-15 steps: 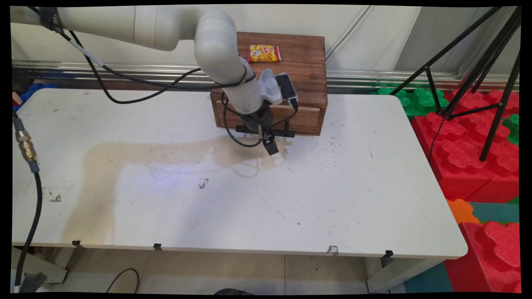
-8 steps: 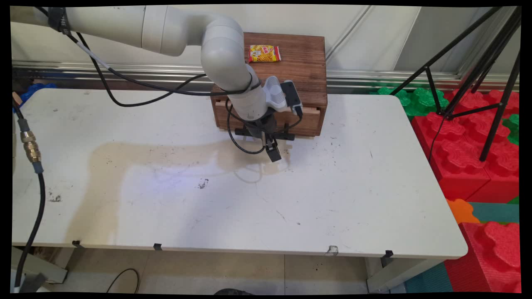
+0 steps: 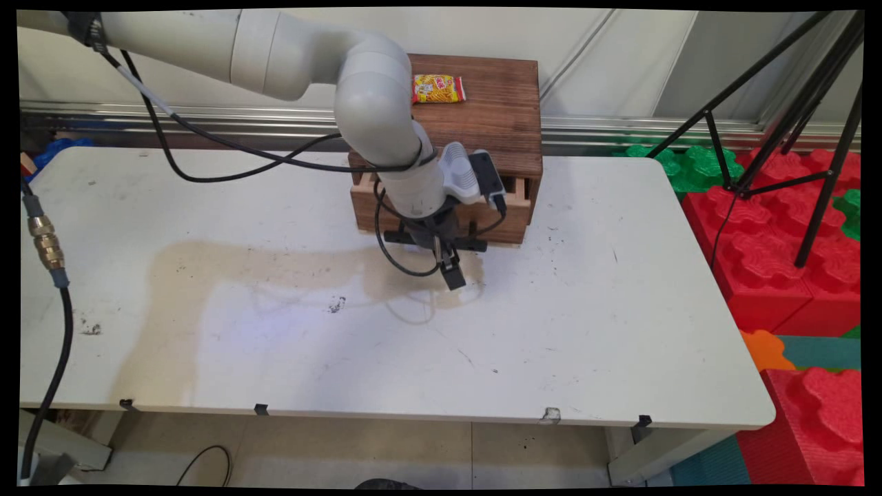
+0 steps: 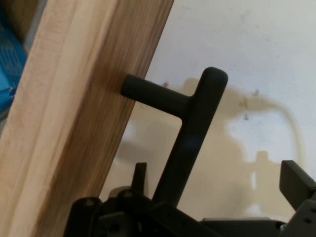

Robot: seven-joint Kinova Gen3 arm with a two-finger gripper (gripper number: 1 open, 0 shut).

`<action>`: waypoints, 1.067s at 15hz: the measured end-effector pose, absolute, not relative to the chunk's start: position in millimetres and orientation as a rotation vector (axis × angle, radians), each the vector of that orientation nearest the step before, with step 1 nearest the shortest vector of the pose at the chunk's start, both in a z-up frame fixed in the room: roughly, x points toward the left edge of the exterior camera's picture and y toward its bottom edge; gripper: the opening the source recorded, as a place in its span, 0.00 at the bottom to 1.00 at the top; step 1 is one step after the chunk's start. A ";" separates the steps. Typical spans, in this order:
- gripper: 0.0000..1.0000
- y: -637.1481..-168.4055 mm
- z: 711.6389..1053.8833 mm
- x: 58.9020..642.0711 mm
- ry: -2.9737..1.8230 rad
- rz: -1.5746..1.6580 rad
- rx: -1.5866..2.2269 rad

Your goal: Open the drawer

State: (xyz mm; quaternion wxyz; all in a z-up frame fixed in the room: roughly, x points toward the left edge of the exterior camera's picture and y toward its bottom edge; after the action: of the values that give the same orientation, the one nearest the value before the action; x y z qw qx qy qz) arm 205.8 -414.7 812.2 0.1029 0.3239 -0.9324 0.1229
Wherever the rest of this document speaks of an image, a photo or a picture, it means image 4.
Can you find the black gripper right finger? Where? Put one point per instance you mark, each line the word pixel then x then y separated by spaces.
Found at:
pixel 296 182

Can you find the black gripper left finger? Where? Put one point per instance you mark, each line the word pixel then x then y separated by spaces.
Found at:
pixel 123 217

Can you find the light wooden cabinet door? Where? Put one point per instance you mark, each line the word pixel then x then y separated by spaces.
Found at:
pixel 74 98

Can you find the blue plastic box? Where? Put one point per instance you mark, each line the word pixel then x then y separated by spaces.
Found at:
pixel 10 66

